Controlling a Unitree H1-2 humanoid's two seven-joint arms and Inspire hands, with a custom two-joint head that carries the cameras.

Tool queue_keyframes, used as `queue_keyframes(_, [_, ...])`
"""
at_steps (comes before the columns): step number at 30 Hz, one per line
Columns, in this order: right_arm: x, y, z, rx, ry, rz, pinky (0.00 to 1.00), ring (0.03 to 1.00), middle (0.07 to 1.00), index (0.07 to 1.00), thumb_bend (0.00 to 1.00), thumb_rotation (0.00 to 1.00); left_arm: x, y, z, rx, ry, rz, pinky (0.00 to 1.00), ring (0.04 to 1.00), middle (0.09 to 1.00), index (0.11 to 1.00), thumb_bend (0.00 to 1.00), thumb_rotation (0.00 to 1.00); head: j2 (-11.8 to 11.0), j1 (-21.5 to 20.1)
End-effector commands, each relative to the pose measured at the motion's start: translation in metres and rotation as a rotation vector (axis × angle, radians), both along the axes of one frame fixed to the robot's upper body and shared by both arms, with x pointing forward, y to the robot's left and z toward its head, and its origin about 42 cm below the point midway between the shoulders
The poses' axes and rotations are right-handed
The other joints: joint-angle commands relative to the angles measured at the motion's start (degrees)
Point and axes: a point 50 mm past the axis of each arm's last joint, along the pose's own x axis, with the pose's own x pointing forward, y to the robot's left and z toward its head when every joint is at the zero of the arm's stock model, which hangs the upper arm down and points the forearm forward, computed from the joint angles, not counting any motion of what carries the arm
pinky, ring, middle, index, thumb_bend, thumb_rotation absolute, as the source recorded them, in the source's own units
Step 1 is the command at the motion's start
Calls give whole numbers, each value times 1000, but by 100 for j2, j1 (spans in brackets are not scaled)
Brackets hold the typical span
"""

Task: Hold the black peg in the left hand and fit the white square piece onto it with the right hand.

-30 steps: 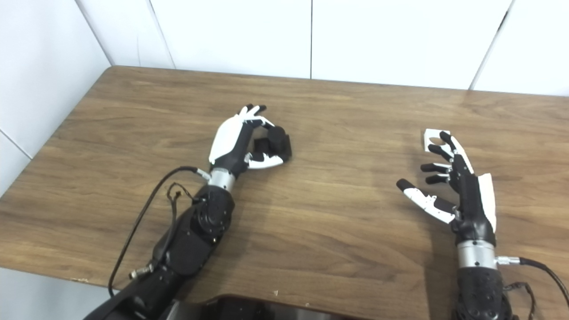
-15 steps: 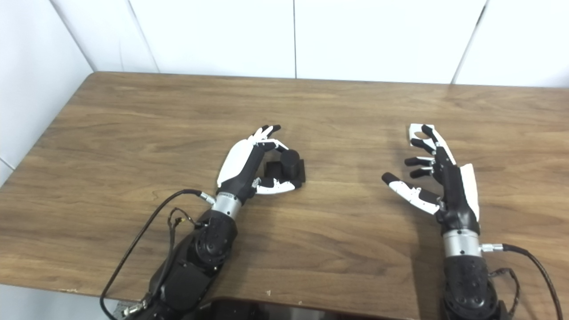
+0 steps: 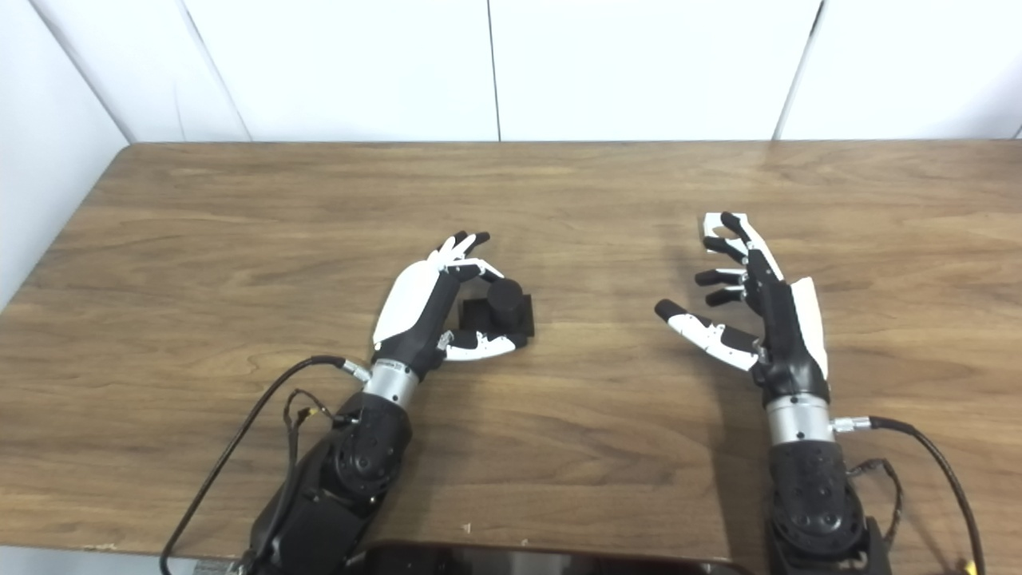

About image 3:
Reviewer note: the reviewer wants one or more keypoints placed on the black robot torso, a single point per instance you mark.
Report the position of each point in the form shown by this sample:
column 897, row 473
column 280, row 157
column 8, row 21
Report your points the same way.
column 559, row 561

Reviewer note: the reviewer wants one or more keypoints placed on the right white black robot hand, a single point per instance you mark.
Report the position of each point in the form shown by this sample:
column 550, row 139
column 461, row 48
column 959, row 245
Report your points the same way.
column 786, row 343

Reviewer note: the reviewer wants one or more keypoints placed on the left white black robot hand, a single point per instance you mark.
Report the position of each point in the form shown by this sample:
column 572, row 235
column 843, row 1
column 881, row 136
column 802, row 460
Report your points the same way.
column 411, row 307

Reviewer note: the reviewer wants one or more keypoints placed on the black peg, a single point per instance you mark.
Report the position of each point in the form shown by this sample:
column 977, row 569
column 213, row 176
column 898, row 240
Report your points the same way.
column 507, row 299

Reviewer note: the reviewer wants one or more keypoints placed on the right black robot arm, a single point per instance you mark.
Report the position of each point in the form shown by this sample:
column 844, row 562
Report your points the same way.
column 810, row 487

